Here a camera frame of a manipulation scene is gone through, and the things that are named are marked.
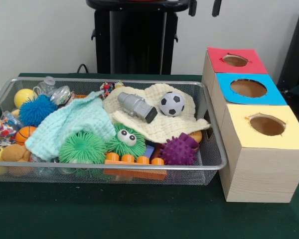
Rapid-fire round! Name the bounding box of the orange building block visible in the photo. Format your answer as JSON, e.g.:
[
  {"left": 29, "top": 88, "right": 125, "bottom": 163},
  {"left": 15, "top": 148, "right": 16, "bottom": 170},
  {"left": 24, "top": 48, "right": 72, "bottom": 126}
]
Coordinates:
[{"left": 103, "top": 152, "right": 168, "bottom": 181}]

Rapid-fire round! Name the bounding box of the wooden box with three holes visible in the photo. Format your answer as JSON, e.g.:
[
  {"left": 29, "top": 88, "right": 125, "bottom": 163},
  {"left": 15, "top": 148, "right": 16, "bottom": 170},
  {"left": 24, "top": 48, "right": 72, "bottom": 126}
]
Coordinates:
[{"left": 201, "top": 46, "right": 299, "bottom": 204}]

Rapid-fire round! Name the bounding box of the blue puffer ball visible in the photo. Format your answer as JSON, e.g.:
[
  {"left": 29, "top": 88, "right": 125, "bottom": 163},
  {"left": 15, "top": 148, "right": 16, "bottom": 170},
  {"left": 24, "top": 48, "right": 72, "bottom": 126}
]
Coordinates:
[{"left": 18, "top": 94, "right": 58, "bottom": 127}]

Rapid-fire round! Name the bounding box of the purple spiky ball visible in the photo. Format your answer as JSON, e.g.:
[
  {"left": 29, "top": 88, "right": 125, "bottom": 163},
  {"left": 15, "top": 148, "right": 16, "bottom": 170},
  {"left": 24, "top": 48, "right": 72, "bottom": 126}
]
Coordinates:
[{"left": 160, "top": 135, "right": 197, "bottom": 166}]

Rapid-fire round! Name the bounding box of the green fuzzy ball with eyes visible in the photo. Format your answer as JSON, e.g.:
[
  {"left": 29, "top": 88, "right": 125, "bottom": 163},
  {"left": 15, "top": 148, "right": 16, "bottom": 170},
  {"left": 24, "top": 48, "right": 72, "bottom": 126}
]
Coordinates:
[{"left": 106, "top": 123, "right": 147, "bottom": 162}]

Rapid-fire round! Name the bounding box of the cream muslin cloth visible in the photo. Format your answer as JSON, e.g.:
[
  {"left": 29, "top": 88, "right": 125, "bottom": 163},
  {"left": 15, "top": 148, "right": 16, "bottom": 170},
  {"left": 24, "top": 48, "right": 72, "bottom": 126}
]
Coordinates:
[{"left": 102, "top": 83, "right": 212, "bottom": 144}]

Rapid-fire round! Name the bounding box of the mint green muslin cloth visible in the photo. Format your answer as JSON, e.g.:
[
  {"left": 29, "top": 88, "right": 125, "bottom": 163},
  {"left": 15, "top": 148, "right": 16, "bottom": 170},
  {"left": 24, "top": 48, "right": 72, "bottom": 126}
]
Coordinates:
[{"left": 24, "top": 90, "right": 117, "bottom": 162}]

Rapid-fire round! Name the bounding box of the dark green tablecloth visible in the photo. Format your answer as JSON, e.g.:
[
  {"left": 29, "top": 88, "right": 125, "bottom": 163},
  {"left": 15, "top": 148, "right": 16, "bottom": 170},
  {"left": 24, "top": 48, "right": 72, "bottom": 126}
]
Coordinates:
[{"left": 0, "top": 72, "right": 299, "bottom": 239}]

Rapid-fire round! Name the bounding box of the grey plastic toy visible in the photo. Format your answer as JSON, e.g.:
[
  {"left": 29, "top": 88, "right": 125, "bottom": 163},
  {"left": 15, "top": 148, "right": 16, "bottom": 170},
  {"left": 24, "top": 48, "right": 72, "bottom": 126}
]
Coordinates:
[{"left": 117, "top": 91, "right": 158, "bottom": 124}]

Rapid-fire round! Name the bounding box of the plain yellow ball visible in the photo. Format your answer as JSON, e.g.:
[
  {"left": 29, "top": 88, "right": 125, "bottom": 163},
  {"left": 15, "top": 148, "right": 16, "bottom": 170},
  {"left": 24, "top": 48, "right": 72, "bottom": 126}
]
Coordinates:
[{"left": 13, "top": 88, "right": 38, "bottom": 109}]

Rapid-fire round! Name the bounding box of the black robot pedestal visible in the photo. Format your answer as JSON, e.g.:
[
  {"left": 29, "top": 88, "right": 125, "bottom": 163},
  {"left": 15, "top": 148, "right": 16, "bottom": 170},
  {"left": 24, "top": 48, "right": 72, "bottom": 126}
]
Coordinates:
[{"left": 86, "top": 0, "right": 197, "bottom": 75}]

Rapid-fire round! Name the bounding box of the silver mesh bin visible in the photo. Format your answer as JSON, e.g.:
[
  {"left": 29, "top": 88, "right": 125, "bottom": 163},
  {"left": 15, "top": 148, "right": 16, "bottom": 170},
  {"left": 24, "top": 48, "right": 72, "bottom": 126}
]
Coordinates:
[{"left": 0, "top": 77, "right": 228, "bottom": 186}]

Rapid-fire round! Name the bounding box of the black and white soccer ball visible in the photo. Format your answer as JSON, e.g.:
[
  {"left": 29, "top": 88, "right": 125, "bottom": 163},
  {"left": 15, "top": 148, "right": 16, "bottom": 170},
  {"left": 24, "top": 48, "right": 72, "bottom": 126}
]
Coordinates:
[{"left": 159, "top": 91, "right": 185, "bottom": 118}]

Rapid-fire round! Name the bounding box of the green puffer ball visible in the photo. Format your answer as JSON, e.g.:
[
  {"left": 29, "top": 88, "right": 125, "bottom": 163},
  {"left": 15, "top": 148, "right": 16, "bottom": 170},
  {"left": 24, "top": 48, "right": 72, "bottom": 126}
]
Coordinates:
[{"left": 58, "top": 131, "right": 107, "bottom": 165}]

